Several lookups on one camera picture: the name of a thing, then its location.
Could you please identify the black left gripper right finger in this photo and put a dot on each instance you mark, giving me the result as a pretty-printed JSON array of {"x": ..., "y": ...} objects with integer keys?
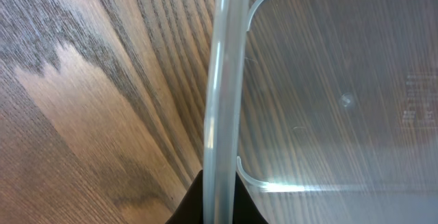
[{"x": 244, "y": 209}]

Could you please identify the clear plastic container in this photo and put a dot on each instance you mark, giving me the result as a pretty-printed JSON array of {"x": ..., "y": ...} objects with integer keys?
[{"x": 338, "y": 121}]

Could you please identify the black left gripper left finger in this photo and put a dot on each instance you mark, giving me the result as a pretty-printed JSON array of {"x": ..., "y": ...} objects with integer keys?
[{"x": 190, "y": 210}]

